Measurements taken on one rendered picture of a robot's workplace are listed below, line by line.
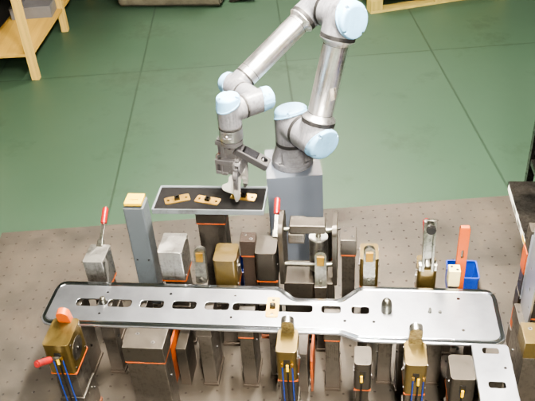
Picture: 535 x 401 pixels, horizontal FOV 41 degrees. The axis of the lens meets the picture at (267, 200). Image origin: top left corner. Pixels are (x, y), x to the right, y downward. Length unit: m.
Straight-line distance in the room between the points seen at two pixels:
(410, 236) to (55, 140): 3.08
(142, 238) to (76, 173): 2.43
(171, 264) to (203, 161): 2.53
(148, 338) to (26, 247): 1.14
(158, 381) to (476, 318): 0.95
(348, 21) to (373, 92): 3.25
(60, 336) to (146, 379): 0.28
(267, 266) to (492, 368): 0.74
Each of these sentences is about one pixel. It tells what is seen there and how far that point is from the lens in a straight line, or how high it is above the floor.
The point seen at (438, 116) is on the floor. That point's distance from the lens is 5.24.
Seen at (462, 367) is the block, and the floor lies 0.98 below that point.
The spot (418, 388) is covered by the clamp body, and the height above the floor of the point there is 0.96.
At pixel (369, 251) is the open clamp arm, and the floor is 1.10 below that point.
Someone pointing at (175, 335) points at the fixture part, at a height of 0.86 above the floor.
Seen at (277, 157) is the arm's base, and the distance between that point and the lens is 2.61.
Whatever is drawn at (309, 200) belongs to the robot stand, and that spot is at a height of 0.99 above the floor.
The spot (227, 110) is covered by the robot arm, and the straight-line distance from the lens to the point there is 2.19.
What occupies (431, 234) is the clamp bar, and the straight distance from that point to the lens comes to 2.18.
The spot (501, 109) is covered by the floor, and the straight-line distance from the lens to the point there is 5.40.
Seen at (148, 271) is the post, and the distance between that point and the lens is 2.61.
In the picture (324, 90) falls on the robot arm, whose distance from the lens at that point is 2.39.
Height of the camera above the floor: 2.54
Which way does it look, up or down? 35 degrees down
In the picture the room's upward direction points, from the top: 4 degrees counter-clockwise
